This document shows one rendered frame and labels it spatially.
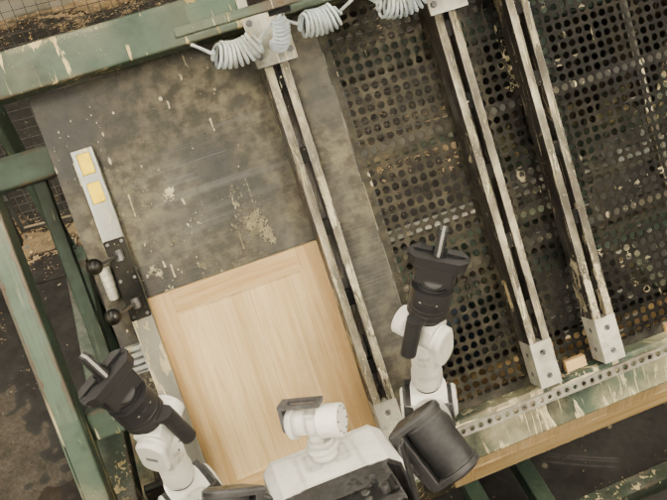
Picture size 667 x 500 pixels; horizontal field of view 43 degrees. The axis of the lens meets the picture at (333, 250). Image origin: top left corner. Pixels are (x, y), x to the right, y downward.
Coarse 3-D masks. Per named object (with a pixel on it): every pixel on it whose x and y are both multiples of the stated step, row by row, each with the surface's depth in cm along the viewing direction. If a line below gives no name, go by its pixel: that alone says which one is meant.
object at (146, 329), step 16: (96, 160) 199; (80, 176) 197; (96, 176) 198; (96, 208) 198; (112, 208) 199; (96, 224) 199; (112, 224) 199; (144, 320) 203; (144, 336) 203; (160, 336) 205; (144, 352) 203; (160, 352) 204; (160, 368) 205; (160, 384) 205; (176, 384) 206; (192, 448) 208
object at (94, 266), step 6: (114, 252) 198; (120, 252) 198; (108, 258) 195; (114, 258) 197; (120, 258) 198; (90, 264) 188; (96, 264) 188; (102, 264) 190; (90, 270) 188; (96, 270) 188
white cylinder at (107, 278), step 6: (102, 270) 201; (108, 270) 201; (102, 276) 201; (108, 276) 201; (102, 282) 202; (108, 282) 201; (114, 282) 202; (108, 288) 202; (114, 288) 202; (108, 294) 202; (114, 294) 202; (114, 300) 202
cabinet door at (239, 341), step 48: (192, 288) 207; (240, 288) 209; (288, 288) 212; (192, 336) 208; (240, 336) 210; (288, 336) 213; (336, 336) 215; (192, 384) 209; (240, 384) 211; (288, 384) 214; (336, 384) 217; (240, 432) 213; (240, 480) 213
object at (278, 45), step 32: (256, 32) 195; (288, 32) 185; (256, 64) 196; (288, 64) 201; (288, 96) 204; (288, 128) 202; (320, 192) 207; (320, 224) 206; (352, 288) 209; (352, 320) 210; (384, 384) 213; (384, 416) 214
